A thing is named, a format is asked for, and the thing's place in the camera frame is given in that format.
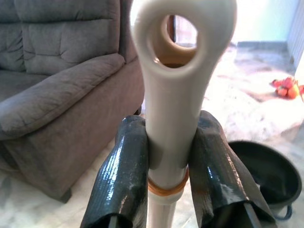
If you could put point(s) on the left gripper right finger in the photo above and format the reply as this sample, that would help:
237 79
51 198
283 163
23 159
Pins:
213 171

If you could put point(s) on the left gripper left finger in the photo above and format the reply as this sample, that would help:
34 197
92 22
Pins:
123 171

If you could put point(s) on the beige broom with purple bristles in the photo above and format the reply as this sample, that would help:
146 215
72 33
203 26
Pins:
171 107

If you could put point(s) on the orange rubber band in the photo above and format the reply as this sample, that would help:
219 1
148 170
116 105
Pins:
166 191

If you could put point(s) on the black plastic bucket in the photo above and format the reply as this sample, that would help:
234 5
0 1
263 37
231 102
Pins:
266 166

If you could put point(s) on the grey fabric sofa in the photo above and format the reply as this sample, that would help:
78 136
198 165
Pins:
59 83

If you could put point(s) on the orange and red fruits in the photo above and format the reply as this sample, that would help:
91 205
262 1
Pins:
288 89

